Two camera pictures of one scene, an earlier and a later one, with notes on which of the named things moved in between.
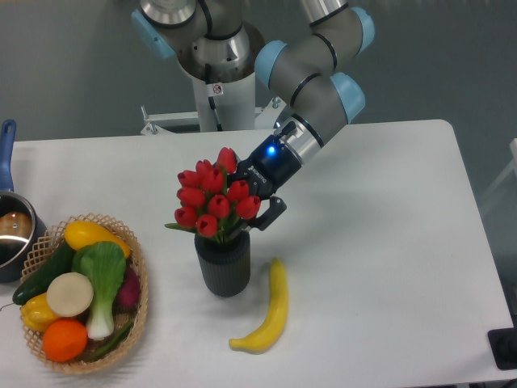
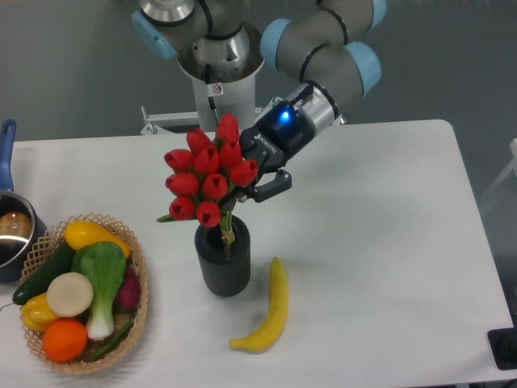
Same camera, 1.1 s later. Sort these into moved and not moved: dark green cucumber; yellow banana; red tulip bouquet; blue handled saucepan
Moved: red tulip bouquet
Not moved: blue handled saucepan; yellow banana; dark green cucumber
